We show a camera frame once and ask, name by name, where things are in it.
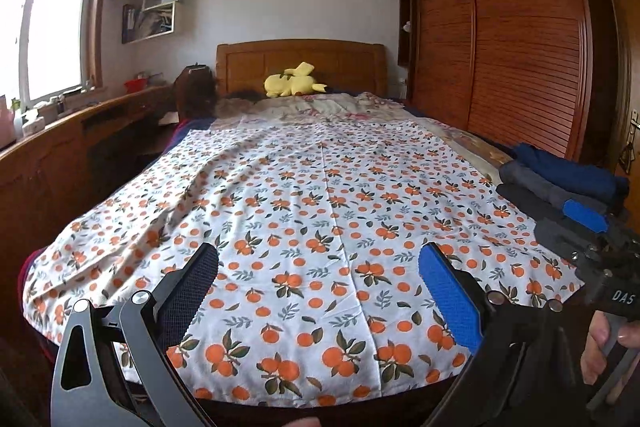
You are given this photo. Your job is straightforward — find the person's right hand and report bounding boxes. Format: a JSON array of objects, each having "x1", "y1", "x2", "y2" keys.
[{"x1": 582, "y1": 311, "x2": 640, "y2": 388}]

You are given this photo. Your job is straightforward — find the dark grey folded cloth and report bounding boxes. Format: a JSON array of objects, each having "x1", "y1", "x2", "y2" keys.
[{"x1": 499, "y1": 161, "x2": 611, "y2": 214}]

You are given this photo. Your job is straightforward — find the yellow plush toy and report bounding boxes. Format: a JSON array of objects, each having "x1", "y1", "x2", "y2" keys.
[{"x1": 264, "y1": 62, "x2": 328, "y2": 98}]

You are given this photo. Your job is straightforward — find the dark brown bag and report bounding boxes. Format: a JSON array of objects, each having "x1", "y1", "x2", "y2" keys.
[{"x1": 174, "y1": 63, "x2": 218, "y2": 120}]

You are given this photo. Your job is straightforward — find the row of books and files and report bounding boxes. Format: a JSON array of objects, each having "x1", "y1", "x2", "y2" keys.
[{"x1": 122, "y1": 4, "x2": 176, "y2": 42}]

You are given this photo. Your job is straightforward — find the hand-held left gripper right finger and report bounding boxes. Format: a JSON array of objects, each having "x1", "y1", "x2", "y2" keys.
[{"x1": 417, "y1": 242, "x2": 586, "y2": 427}]

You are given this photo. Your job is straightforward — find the navy blue blazer jacket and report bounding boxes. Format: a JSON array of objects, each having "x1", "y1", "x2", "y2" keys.
[{"x1": 510, "y1": 143, "x2": 631, "y2": 212}]

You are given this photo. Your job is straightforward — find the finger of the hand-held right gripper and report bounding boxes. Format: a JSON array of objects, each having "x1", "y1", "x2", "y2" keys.
[
  {"x1": 561, "y1": 198, "x2": 640, "y2": 253},
  {"x1": 535, "y1": 218, "x2": 588, "y2": 264}
]

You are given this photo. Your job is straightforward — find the metal door handle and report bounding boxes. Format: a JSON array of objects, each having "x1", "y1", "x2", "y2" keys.
[{"x1": 620, "y1": 109, "x2": 640, "y2": 175}]

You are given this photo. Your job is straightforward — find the beige floral quilt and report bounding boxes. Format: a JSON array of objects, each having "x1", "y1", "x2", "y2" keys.
[{"x1": 215, "y1": 92, "x2": 513, "y2": 168}]

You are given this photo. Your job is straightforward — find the wooden bed headboard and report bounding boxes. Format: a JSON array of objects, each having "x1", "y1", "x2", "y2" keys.
[{"x1": 216, "y1": 39, "x2": 390, "y2": 98}]

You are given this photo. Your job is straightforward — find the orange fruit print bedsheet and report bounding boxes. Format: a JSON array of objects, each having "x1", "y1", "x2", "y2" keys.
[{"x1": 22, "y1": 119, "x2": 586, "y2": 408}]

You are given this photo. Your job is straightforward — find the black folded cloth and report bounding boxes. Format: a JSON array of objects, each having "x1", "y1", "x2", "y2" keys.
[{"x1": 495, "y1": 183, "x2": 568, "y2": 223}]

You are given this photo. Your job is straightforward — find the wooden door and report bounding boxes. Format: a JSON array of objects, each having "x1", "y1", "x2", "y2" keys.
[{"x1": 595, "y1": 0, "x2": 640, "y2": 218}]

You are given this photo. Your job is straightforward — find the wooden louvered wardrobe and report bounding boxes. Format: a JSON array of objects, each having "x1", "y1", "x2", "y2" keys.
[{"x1": 397, "y1": 0, "x2": 621, "y2": 168}]

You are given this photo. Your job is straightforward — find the long wooden desk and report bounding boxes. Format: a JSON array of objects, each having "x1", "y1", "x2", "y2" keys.
[{"x1": 0, "y1": 84, "x2": 173, "y2": 333}]

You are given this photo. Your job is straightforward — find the pink bottle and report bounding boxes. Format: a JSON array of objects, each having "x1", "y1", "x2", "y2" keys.
[{"x1": 0, "y1": 96, "x2": 16, "y2": 145}]

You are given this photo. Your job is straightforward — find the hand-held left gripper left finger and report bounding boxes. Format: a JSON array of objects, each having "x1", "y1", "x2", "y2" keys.
[{"x1": 50, "y1": 243, "x2": 221, "y2": 427}]

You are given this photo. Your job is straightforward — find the window with wooden frame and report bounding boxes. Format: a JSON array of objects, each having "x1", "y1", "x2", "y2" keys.
[{"x1": 0, "y1": 0, "x2": 118, "y2": 108}]

